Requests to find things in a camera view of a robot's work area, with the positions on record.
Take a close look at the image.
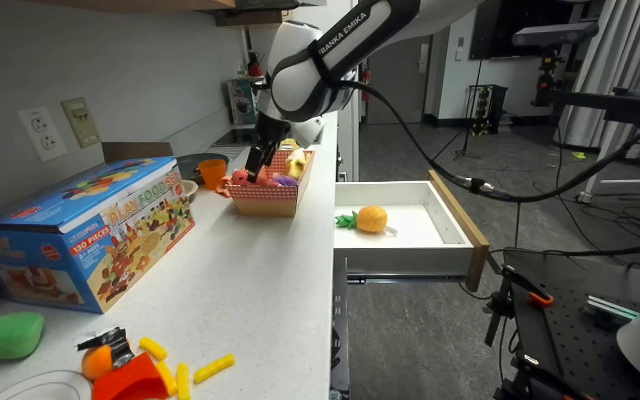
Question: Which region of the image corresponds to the white wall outlet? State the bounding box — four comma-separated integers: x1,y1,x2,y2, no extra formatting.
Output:
17,106,66,162

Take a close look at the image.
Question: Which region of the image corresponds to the wooden front drawer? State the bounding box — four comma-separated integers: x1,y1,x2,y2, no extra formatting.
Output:
333,172,489,291

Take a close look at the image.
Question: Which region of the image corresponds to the white plate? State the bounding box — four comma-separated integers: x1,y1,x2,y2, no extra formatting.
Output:
0,372,91,400

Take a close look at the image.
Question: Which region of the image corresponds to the black camera tripod stand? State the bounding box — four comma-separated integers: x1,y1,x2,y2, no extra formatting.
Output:
483,252,553,346

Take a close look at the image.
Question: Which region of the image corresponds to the orange toy cup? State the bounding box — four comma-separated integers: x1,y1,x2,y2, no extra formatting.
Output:
196,158,227,191

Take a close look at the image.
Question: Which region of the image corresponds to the teal product box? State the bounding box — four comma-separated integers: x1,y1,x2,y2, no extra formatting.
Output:
227,78,254,124

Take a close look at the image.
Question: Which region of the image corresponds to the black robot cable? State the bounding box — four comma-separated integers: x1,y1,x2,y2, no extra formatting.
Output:
348,80,640,205

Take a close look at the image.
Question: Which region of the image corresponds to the dark grey bowl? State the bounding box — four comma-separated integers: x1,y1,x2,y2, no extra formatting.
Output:
177,153,227,184

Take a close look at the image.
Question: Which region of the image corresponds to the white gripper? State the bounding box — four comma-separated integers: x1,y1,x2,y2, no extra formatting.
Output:
244,113,322,176

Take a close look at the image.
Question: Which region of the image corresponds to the purple eggplant plush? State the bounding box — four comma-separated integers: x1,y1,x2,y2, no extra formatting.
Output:
272,176,297,186

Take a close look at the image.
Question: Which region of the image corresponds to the red carrot plush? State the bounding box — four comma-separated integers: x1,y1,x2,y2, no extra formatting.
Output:
231,168,278,186

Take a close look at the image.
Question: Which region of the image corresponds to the yellow plush fry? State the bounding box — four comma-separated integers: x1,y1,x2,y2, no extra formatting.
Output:
193,353,236,385

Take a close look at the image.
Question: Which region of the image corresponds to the beige wall switch plate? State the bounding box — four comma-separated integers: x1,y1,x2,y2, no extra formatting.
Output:
60,98,99,150

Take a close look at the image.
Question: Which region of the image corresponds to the black perforated robot table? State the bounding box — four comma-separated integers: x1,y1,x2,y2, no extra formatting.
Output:
504,248,640,400

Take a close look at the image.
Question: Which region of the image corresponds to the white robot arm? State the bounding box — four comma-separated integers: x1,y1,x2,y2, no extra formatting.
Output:
244,0,482,180

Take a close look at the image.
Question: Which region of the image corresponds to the orange pineapple plush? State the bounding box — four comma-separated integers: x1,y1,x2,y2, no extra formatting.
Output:
334,205,389,234

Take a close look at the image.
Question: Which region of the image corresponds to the blue toy food box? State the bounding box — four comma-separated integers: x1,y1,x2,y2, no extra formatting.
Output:
0,155,193,313

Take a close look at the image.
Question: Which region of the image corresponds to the green plush toy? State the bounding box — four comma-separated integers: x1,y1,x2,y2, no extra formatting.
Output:
0,313,43,363

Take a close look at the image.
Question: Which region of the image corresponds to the yellow banana plush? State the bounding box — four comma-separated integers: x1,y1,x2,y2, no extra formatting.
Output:
279,138,306,180

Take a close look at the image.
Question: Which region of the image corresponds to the checkered toy basket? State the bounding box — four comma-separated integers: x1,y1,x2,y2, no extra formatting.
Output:
224,152,313,218

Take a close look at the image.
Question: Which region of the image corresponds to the orange plush ball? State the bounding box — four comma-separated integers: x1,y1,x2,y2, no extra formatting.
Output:
81,345,112,381

